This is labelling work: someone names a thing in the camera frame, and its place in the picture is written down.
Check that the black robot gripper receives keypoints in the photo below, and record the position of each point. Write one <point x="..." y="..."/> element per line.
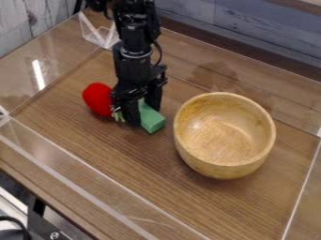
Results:
<point x="141" y="80"/>

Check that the green rectangular block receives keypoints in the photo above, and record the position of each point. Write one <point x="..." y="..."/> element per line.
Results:
<point x="152" y="119"/>

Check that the red plush strawberry toy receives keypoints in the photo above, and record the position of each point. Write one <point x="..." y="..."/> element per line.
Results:
<point x="97" y="96"/>

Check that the brown wooden bowl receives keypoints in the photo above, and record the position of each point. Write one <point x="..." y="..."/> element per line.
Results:
<point x="224" y="135"/>

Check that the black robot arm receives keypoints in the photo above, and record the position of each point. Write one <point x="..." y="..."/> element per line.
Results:
<point x="137" y="56"/>

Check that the clear acrylic tray walls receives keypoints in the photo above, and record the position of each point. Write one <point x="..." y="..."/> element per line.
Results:
<point x="116" y="178"/>

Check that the black metal table leg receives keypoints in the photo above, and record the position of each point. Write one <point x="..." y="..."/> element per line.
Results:
<point x="42" y="230"/>

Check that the clear acrylic corner bracket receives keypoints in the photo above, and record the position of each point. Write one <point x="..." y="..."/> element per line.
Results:
<point x="105" y="37"/>

